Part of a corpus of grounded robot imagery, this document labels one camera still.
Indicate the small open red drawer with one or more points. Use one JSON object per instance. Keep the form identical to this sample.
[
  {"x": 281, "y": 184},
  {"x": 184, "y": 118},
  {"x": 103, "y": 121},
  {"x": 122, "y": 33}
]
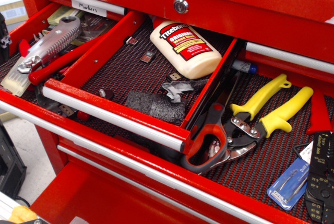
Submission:
[{"x": 113, "y": 65}]

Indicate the wide open red drawer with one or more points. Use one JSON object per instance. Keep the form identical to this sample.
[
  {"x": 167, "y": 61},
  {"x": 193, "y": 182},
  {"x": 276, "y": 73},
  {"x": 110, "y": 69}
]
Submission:
[{"x": 103, "y": 185}]

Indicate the green flat box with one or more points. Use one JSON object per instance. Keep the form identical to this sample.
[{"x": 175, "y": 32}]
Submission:
[{"x": 64, "y": 11}]

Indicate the black grip tape piece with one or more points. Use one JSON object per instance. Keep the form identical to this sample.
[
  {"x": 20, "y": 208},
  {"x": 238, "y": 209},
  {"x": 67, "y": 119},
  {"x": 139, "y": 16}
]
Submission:
[{"x": 159, "y": 106}]

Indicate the crumpled grey paper scrap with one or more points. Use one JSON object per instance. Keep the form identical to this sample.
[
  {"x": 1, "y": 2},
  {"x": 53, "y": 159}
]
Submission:
[{"x": 176, "y": 88}]

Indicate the black USB stick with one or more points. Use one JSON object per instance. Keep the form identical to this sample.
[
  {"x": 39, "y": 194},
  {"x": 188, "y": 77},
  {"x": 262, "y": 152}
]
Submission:
[{"x": 173, "y": 77}]

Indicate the small USB dongle middle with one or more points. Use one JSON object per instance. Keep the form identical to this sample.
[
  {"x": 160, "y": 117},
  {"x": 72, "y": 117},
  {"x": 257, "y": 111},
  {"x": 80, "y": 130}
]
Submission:
[{"x": 148, "y": 57}]

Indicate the small usb dongle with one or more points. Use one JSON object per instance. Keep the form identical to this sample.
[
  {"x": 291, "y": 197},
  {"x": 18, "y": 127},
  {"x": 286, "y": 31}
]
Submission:
[
  {"x": 130, "y": 40},
  {"x": 148, "y": 57}
]

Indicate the Titebond wood glue bottle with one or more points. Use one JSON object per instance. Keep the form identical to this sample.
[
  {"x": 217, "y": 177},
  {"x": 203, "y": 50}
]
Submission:
[{"x": 188, "y": 52}]

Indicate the black knob with screw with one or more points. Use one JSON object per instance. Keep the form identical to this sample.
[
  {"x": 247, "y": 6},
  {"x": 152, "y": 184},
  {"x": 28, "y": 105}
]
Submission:
[{"x": 106, "y": 93}]

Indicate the small USB dongle upper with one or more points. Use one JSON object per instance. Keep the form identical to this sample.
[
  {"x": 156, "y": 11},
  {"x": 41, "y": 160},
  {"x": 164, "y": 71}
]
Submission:
[{"x": 130, "y": 40}]

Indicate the blue capped marker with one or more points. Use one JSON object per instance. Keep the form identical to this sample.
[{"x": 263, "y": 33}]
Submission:
[{"x": 245, "y": 67}]

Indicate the silver cabinet lock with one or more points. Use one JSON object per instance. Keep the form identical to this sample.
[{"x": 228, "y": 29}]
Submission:
[{"x": 181, "y": 6}]

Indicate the dark blade package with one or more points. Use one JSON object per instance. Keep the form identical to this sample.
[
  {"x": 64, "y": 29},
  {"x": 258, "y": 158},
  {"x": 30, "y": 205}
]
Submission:
[{"x": 93, "y": 26}]

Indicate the white Markers label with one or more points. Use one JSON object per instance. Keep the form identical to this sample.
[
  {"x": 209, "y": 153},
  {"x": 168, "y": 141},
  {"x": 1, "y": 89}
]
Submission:
[{"x": 89, "y": 8}]

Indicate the red tool chest cabinet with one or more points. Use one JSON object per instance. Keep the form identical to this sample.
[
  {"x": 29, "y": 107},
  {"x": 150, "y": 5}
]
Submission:
[{"x": 297, "y": 26}]

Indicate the blue drill bit package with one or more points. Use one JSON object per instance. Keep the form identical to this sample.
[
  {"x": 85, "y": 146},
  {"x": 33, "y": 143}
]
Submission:
[{"x": 291, "y": 185}]

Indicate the clear plastic drill bit case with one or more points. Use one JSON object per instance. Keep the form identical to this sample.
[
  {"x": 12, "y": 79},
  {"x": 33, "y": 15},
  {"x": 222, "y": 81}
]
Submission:
[{"x": 17, "y": 81}]

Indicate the red plastic wedge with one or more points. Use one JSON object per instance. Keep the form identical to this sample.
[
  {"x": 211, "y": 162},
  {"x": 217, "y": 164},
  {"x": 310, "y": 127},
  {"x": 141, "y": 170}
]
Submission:
[{"x": 319, "y": 119}]

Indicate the black equipment case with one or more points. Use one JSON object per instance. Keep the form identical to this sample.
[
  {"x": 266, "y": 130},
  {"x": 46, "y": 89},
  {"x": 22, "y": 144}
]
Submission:
[{"x": 13, "y": 170}]

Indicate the red black handled scissors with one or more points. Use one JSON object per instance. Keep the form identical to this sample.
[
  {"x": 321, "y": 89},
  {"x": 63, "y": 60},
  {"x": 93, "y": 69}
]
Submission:
[{"x": 210, "y": 143}]

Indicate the yellow handled tin snips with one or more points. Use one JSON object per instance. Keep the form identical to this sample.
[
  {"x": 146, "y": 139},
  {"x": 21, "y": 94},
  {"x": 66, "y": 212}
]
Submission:
[{"x": 256, "y": 120}]

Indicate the red handled pliers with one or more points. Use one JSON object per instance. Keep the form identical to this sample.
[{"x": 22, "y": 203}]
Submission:
[{"x": 38, "y": 76}]

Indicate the black wire stripper tool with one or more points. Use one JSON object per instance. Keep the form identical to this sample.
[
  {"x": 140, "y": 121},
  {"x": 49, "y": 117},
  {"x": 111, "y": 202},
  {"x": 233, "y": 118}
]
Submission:
[{"x": 319, "y": 192}]

